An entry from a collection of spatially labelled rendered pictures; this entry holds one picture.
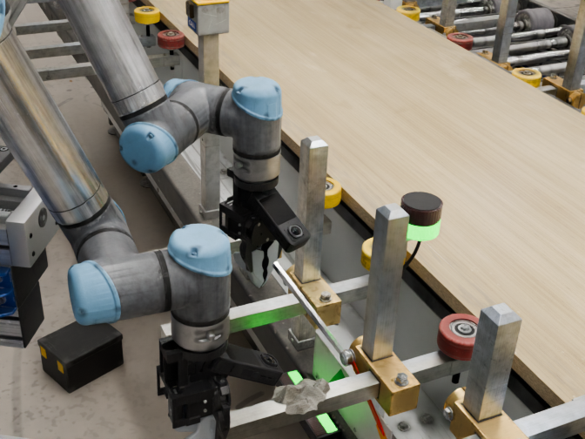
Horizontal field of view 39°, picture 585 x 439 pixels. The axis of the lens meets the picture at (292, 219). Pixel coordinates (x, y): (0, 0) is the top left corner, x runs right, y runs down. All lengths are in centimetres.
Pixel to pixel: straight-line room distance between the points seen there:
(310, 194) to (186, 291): 45
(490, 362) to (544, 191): 81
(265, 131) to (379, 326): 34
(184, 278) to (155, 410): 151
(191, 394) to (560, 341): 59
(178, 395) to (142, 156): 33
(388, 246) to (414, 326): 45
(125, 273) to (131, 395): 157
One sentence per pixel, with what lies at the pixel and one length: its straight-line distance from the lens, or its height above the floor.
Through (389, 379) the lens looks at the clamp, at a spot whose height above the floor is 87.
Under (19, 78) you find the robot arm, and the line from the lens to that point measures 98.
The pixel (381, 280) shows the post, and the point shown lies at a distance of 121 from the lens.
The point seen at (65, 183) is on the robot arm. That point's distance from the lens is 103.
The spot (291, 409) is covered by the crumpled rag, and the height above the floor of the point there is 87.
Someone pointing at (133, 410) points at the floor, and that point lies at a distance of 249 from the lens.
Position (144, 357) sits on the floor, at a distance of 266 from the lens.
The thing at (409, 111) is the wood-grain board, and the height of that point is 90.
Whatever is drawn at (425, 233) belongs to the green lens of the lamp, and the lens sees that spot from 119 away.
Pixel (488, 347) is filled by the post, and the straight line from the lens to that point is 102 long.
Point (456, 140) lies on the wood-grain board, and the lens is 195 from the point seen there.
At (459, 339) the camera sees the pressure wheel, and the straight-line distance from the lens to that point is 131.
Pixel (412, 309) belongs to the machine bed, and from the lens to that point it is 161.
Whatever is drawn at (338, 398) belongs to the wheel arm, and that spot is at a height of 85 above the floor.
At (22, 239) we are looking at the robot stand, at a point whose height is 96.
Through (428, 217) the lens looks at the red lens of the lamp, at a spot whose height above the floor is 112.
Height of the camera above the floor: 171
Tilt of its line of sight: 31 degrees down
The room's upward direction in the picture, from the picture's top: 3 degrees clockwise
